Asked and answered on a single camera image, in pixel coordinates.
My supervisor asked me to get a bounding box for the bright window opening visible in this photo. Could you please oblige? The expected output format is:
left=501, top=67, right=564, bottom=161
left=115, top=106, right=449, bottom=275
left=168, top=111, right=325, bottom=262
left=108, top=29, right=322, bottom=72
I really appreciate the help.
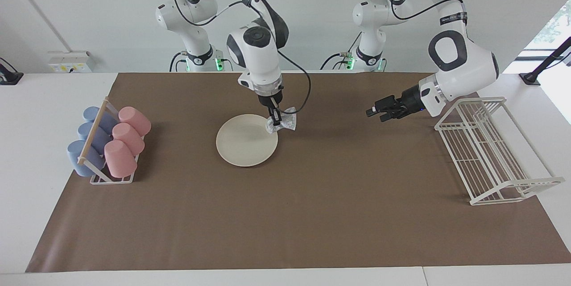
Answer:
left=524, top=0, right=571, bottom=51

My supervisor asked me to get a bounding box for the cup rack with wooden rod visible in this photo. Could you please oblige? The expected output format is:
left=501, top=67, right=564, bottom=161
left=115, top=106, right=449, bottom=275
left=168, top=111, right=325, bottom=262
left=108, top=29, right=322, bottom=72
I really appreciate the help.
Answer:
left=77, top=97, right=143, bottom=185

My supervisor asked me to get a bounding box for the white wire dish rack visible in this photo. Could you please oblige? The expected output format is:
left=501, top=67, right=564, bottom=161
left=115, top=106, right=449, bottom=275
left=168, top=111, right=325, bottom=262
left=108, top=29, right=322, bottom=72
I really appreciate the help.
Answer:
left=434, top=96, right=565, bottom=206

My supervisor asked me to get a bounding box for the black base cable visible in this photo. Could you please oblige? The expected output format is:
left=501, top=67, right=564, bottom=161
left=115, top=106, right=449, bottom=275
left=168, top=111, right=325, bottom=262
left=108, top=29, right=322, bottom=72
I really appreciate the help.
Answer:
left=169, top=52, right=186, bottom=73
left=321, top=52, right=357, bottom=71

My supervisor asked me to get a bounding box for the blue plastic cup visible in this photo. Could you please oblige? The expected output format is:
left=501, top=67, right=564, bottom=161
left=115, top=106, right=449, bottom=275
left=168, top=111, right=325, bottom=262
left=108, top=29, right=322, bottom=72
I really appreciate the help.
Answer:
left=83, top=106, right=119, bottom=135
left=67, top=140, right=107, bottom=177
left=78, top=122, right=112, bottom=155

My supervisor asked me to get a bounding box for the brown table mat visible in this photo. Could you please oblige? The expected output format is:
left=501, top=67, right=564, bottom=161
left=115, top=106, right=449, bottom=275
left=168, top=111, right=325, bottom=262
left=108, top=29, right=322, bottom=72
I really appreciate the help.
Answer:
left=25, top=71, right=571, bottom=273

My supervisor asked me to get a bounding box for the cream round plate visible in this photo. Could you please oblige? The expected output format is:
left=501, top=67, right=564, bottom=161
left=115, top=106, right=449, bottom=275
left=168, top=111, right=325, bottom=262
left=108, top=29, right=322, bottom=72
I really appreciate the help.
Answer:
left=216, top=114, right=279, bottom=168

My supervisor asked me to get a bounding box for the white wall socket box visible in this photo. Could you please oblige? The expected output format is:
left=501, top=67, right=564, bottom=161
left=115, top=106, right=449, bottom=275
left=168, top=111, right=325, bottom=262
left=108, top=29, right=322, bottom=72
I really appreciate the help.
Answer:
left=48, top=51, right=93, bottom=73

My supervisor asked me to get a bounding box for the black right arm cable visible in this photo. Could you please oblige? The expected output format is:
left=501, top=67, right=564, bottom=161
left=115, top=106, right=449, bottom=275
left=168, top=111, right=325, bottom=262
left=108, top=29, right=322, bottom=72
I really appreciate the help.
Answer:
left=149, top=0, right=312, bottom=116

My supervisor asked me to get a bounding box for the pink plastic cup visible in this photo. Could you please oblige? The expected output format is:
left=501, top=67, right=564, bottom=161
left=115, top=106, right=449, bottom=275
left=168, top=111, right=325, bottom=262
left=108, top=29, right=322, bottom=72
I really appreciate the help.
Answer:
left=112, top=123, right=145, bottom=156
left=104, top=140, right=138, bottom=178
left=118, top=106, right=152, bottom=137

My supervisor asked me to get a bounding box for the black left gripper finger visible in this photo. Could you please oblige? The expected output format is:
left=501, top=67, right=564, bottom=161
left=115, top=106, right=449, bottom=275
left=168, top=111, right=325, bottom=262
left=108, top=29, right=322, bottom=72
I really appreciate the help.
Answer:
left=379, top=108, right=406, bottom=124
left=366, top=95, right=401, bottom=116

